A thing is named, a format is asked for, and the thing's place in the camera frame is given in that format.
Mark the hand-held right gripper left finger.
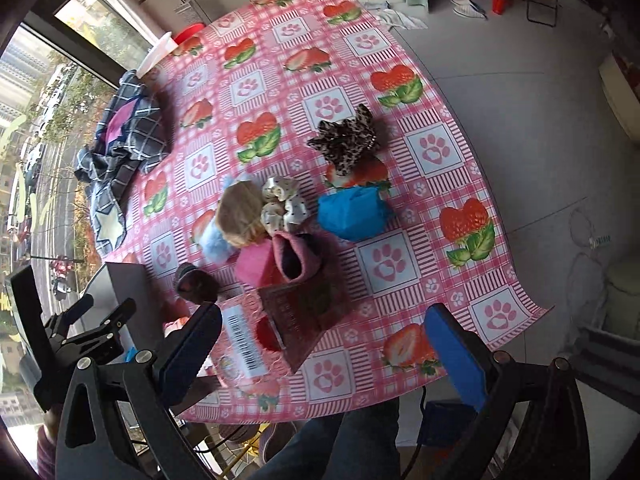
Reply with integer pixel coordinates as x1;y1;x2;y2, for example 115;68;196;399
55;302;223;480

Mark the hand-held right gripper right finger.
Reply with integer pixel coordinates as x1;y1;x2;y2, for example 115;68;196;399
424;304;591;480

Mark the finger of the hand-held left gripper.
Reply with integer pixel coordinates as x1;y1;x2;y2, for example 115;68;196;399
57;298;137;356
45;294;96;337

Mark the grey cardboard box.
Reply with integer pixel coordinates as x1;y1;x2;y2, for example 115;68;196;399
80;261;166;361

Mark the brown scrunchie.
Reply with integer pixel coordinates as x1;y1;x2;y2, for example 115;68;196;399
174;262;221;305

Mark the light blue fluffy scrunchie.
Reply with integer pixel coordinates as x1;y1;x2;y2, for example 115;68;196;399
197;174;242;263

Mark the red patterned box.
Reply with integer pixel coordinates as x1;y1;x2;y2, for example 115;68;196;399
220;280;348;378

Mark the tan knitted sock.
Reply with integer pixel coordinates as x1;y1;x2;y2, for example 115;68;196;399
215;182;273;248

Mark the pink slipper sock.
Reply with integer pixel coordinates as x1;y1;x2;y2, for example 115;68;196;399
271;231;326;281

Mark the cream polka dot scrunchie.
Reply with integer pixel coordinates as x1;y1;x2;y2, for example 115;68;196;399
260;176;311;236

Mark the blue cloth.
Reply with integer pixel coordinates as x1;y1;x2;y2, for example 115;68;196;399
316;185;393;243

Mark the leopard print scrunchie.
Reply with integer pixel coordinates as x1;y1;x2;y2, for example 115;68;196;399
306;104;383;176

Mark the person's left forearm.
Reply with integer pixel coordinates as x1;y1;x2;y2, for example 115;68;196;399
37;405;66;476

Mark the dark blue box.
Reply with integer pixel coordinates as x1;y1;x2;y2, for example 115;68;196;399
417;400;478;448

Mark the person's jeans leg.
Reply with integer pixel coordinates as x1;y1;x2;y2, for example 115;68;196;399
250;397;401;480

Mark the grey folded rack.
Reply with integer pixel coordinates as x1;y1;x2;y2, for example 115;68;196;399
575;325;640;401

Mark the cream padded stool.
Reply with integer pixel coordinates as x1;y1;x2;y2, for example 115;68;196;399
605;260;640;333

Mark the dark plaid cloth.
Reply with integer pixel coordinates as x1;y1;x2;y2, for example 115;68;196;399
74;70;173;256

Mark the white plastic container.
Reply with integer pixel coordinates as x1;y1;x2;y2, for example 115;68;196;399
135;31;176;77

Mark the pink strawberry tablecloth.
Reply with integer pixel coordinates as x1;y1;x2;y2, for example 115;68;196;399
95;0;553;423

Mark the red bowl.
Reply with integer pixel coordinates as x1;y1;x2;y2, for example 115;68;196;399
172;22;206;46

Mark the cream upholstered furniture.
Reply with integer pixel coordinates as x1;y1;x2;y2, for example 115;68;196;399
599;52;640;146

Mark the white cloth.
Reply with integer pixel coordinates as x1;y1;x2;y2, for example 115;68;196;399
362;0;430;31

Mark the white cable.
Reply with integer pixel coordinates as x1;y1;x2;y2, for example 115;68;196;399
567;207;608;281

